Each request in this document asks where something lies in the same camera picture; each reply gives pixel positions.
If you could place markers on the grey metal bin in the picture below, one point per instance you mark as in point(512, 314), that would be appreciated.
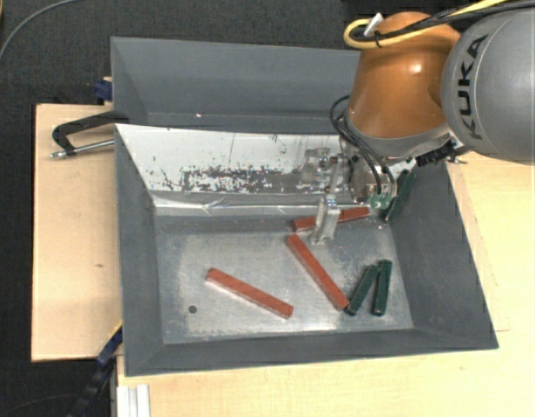
point(250, 332)

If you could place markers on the dark green flat block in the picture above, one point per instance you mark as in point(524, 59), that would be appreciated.
point(382, 287)
point(400, 198)
point(362, 290)

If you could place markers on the black cylinder on white bracket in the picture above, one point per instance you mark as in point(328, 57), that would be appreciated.
point(433, 156)

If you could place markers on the pale wood flat board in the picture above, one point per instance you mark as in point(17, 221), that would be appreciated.
point(72, 241)

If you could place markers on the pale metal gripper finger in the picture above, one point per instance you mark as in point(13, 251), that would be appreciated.
point(319, 224)
point(332, 222)

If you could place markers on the red-brown flat block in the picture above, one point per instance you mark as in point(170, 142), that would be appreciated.
point(250, 293)
point(304, 223)
point(315, 272)

